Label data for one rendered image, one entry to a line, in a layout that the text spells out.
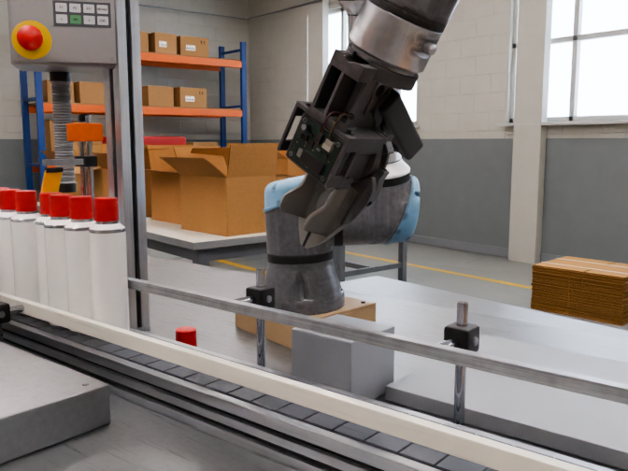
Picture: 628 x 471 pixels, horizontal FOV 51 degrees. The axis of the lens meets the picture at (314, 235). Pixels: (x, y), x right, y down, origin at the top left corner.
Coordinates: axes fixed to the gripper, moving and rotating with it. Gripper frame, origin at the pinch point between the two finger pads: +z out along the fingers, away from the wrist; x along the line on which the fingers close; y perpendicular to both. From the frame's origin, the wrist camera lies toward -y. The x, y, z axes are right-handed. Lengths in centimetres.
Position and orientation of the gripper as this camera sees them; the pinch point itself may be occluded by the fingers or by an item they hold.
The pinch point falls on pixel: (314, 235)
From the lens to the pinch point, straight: 71.1
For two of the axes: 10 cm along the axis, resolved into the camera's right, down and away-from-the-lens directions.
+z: -3.9, 8.1, 4.3
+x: 6.7, 5.7, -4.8
